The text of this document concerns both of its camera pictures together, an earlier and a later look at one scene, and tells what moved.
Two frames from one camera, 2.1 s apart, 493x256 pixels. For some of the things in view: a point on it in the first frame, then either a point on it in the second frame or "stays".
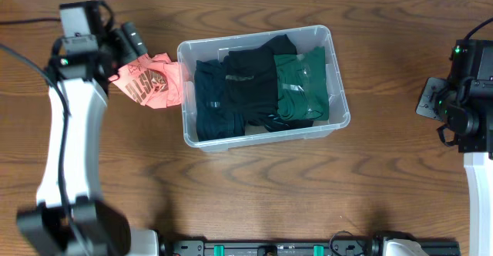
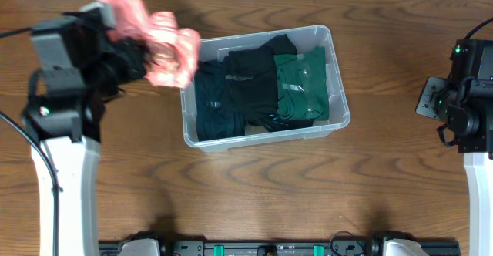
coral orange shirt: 155,82 → 172,50
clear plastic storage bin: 261,89 stays
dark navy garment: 214,119 stays
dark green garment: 303,85 stays
